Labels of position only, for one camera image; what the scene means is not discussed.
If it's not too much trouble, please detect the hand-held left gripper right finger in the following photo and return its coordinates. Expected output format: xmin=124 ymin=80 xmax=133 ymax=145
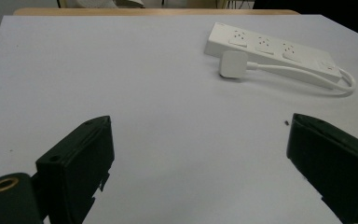
xmin=285 ymin=113 xmax=358 ymax=224

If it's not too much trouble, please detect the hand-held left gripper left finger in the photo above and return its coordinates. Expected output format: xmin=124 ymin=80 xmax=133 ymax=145
xmin=35 ymin=115 xmax=116 ymax=224

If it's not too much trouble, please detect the white power cable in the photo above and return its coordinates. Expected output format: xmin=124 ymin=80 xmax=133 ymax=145
xmin=246 ymin=61 xmax=357 ymax=97

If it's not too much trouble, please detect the white power strip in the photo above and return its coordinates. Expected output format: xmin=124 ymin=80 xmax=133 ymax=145
xmin=203 ymin=21 xmax=343 ymax=91

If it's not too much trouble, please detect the white plug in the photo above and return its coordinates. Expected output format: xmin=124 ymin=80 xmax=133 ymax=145
xmin=218 ymin=50 xmax=250 ymax=79

